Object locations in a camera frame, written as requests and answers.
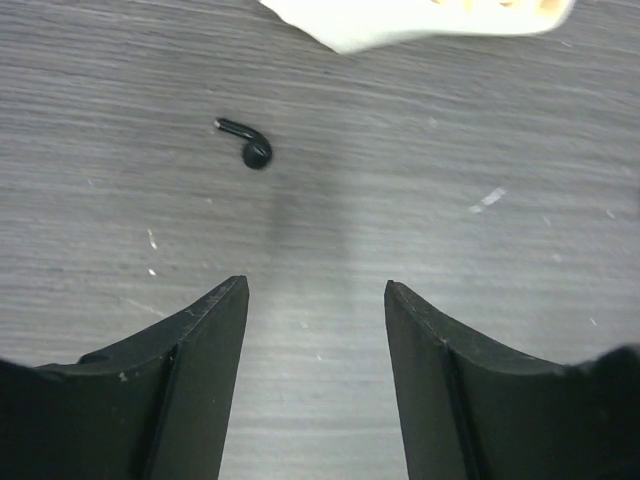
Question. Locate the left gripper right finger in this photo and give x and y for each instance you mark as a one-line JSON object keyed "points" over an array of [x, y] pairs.
{"points": [[473, 408]]}

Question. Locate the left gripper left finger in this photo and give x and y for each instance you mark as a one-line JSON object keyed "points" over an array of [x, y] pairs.
{"points": [[155, 405]]}

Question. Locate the black earbud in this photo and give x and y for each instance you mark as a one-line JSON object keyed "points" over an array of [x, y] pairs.
{"points": [[257, 152]]}

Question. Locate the cream cloth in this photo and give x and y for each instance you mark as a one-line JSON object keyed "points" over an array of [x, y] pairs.
{"points": [[348, 27]]}

